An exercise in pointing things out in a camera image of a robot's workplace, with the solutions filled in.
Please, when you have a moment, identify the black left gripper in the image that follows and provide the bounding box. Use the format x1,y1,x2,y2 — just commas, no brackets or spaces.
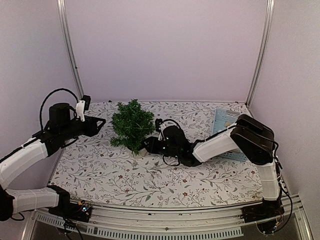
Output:
60,115,106,141

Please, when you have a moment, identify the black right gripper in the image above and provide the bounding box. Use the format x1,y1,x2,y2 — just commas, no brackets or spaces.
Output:
141,136,180,159

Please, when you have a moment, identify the white ribbed plant pot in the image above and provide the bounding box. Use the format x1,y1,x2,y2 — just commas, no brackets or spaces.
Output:
139,148,148,158

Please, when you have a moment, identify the small green christmas tree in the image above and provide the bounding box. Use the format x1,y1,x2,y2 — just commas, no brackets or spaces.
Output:
110,99,155,157

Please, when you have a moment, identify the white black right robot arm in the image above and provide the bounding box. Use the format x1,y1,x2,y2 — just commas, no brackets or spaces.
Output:
143,114,282,218

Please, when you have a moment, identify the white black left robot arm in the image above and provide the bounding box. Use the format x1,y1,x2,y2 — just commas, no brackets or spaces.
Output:
0,100,106,222

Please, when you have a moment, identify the light blue perforated basket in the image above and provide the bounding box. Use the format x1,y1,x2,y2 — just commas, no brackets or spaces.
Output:
211,108,248,162

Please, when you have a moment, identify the beige ribbon bow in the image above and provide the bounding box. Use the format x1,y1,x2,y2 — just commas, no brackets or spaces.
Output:
224,121,231,127

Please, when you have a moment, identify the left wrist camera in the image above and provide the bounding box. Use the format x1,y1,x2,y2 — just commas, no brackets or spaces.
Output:
75,95,91,122

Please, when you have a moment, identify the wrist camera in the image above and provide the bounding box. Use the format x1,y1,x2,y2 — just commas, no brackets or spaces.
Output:
155,118,166,138
75,95,91,122

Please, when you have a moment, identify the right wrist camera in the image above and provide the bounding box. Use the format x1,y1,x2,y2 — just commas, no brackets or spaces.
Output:
155,118,166,138

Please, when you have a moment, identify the black left camera cable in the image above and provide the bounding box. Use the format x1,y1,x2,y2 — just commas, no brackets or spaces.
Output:
39,88,81,126

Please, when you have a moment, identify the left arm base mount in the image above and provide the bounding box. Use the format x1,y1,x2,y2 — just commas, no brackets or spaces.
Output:
48,185,92,223

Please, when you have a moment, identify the aluminium front rail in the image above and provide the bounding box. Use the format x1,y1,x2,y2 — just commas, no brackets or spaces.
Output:
21,194,313,240

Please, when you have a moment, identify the aluminium corner post left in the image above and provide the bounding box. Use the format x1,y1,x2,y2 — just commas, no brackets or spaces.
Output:
56,0,84,97

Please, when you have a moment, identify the aluminium corner post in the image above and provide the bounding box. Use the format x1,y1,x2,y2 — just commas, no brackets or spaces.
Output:
56,0,84,97
245,0,275,109

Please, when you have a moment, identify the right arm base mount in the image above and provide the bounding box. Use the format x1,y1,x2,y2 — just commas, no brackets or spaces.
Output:
240,198,285,223

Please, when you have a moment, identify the aluminium corner post right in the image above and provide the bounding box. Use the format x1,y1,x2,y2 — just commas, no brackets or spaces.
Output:
245,0,275,109

